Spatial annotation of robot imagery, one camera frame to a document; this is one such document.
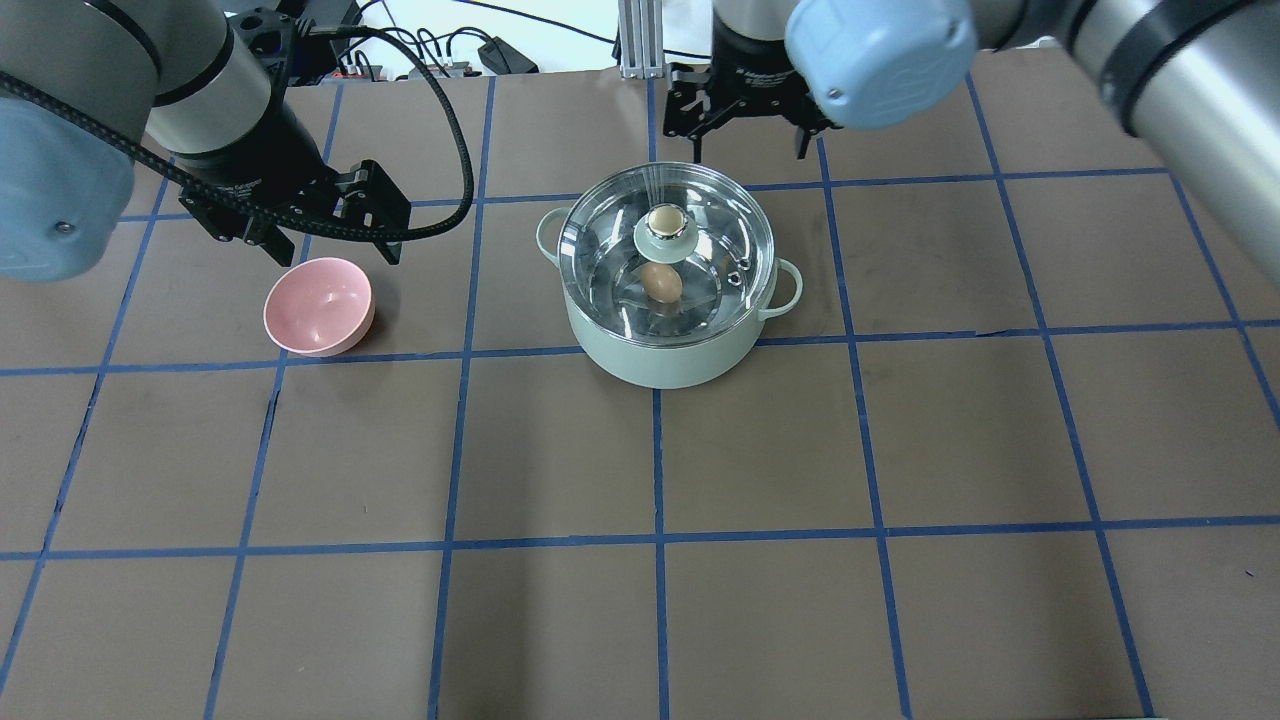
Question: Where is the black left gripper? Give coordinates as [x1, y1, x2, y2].
[175, 100, 411, 266]

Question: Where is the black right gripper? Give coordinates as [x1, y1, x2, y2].
[664, 26, 836, 164]

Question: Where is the glass pot lid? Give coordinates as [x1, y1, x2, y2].
[535, 161, 780, 348]

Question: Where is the brown egg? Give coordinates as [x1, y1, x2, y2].
[639, 263, 684, 304]

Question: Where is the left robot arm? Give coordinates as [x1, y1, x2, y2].
[3, 1, 419, 283]

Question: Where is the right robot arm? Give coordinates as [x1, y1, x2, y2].
[663, 1, 1277, 234]

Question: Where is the mint green cooking pot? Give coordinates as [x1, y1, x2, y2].
[534, 161, 805, 389]

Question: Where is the pink bowl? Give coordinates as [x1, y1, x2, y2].
[262, 258, 376, 357]

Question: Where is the black power adapter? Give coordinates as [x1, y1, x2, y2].
[477, 36, 540, 76]

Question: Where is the aluminium frame post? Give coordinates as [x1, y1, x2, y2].
[614, 0, 667, 79]

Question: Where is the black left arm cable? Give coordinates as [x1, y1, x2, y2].
[0, 26, 476, 246]

